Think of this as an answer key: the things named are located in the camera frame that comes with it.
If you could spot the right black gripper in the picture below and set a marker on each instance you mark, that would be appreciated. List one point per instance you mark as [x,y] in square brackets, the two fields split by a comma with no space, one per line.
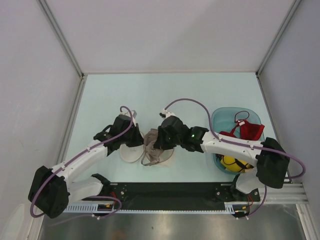
[160,142]

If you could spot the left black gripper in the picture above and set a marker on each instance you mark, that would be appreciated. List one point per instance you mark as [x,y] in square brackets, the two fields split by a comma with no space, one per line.
[138,139]

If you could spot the white mesh laundry bag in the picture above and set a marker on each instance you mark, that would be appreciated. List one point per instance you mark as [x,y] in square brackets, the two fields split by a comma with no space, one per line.
[135,154]

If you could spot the beige bra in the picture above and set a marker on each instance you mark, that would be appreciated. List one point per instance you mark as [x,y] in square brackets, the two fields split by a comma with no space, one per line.
[153,156]

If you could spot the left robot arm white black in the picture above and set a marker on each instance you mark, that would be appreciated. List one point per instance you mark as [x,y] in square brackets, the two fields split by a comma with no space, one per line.
[53,188]

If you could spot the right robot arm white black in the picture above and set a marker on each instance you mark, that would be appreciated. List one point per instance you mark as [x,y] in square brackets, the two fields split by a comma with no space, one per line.
[268,159]

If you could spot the yellow black bra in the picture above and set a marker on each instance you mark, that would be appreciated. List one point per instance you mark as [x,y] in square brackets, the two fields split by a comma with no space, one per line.
[231,165]

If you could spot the red bra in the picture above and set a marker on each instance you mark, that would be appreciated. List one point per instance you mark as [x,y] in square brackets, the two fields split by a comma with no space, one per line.
[244,129]

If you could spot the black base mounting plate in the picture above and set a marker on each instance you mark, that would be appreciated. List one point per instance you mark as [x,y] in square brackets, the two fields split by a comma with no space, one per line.
[177,196]

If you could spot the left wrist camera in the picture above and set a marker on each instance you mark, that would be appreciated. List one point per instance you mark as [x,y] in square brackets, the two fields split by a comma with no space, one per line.
[133,113]

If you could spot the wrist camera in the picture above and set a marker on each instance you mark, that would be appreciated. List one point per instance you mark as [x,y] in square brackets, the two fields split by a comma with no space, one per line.
[133,113]
[164,114]

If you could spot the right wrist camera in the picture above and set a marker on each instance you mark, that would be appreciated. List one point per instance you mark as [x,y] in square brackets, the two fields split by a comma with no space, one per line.
[164,114]

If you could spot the white slotted cable duct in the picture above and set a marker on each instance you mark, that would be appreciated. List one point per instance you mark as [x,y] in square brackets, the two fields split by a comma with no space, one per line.
[96,208]

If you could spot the aluminium frame rail front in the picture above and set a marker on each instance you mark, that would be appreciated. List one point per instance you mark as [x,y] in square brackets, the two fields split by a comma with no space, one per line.
[290,193]

